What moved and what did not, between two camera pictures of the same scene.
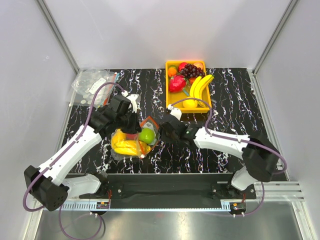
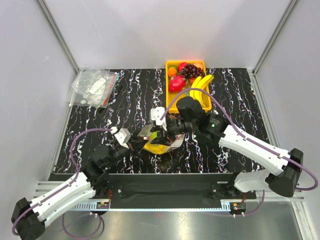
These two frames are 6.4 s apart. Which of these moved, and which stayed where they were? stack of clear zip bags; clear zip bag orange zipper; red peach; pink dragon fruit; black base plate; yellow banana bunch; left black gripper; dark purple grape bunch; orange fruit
Moved: clear zip bag orange zipper; left black gripper; yellow banana bunch
Stayed: black base plate; red peach; stack of clear zip bags; dark purple grape bunch; pink dragon fruit; orange fruit
